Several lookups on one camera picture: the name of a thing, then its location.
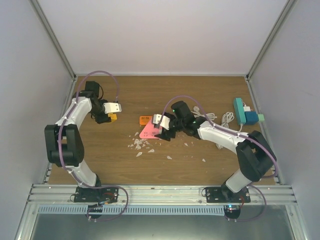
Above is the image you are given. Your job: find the white cord of orange strip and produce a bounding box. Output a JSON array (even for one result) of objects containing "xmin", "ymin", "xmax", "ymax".
[{"xmin": 191, "ymin": 106, "xmax": 218, "ymax": 125}]

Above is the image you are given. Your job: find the aluminium front rail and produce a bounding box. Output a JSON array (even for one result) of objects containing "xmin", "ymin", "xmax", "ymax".
[{"xmin": 27, "ymin": 184, "xmax": 297, "ymax": 206}]

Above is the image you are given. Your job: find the right aluminium frame post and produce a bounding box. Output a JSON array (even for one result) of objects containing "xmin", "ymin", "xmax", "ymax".
[{"xmin": 245, "ymin": 0, "xmax": 297, "ymax": 82}]

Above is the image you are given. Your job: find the left aluminium frame post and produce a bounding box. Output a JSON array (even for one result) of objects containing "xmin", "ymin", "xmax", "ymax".
[{"xmin": 28, "ymin": 0, "xmax": 77, "ymax": 81}]

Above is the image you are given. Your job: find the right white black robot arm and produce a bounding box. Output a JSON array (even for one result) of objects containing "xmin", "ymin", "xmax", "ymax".
[{"xmin": 152, "ymin": 101, "xmax": 278, "ymax": 203}]

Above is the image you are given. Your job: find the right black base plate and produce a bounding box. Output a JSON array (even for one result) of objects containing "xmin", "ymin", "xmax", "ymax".
[{"xmin": 200, "ymin": 186, "xmax": 251, "ymax": 203}]

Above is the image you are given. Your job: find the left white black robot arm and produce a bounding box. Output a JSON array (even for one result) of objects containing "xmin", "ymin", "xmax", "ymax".
[{"xmin": 44, "ymin": 81, "xmax": 112, "ymax": 202}]

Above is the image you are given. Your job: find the grey slotted cable duct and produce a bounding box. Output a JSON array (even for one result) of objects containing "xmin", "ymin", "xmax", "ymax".
[{"xmin": 38, "ymin": 204, "xmax": 225, "ymax": 216}]

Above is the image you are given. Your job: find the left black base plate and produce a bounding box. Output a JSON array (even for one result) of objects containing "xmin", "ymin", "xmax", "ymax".
[{"xmin": 69, "ymin": 186, "xmax": 119, "ymax": 204}]

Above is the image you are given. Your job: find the yellow cube adapter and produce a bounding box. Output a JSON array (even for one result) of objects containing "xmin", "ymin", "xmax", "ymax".
[{"xmin": 107, "ymin": 113, "xmax": 117, "ymax": 123}]

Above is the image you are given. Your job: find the light green plug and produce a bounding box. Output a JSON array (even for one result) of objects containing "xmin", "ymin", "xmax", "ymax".
[{"xmin": 257, "ymin": 114, "xmax": 265, "ymax": 122}]

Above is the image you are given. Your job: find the teal power strip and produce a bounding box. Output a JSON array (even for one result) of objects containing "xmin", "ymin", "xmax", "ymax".
[{"xmin": 233, "ymin": 97, "xmax": 246, "ymax": 125}]

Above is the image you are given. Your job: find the blue cube adapter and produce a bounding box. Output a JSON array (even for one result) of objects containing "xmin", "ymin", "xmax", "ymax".
[{"xmin": 244, "ymin": 111, "xmax": 259, "ymax": 126}]

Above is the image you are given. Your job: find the aluminium frame post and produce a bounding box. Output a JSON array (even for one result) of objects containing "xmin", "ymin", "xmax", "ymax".
[
  {"xmin": 245, "ymin": 0, "xmax": 297, "ymax": 82},
  {"xmin": 28, "ymin": 0, "xmax": 77, "ymax": 81}
]

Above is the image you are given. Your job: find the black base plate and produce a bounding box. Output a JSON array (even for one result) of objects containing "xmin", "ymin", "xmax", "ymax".
[
  {"xmin": 69, "ymin": 186, "xmax": 119, "ymax": 204},
  {"xmin": 200, "ymin": 186, "xmax": 251, "ymax": 203}
]

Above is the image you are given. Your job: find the white cord of teal strip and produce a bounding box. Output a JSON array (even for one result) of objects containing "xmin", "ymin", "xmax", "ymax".
[{"xmin": 215, "ymin": 111, "xmax": 243, "ymax": 151}]

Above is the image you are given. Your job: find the orange power strip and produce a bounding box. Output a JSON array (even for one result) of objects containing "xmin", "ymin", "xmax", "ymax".
[{"xmin": 139, "ymin": 115, "xmax": 152, "ymax": 126}]

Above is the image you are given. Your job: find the pink triangular socket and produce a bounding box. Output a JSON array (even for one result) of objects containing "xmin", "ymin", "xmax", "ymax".
[{"xmin": 139, "ymin": 120, "xmax": 162, "ymax": 139}]

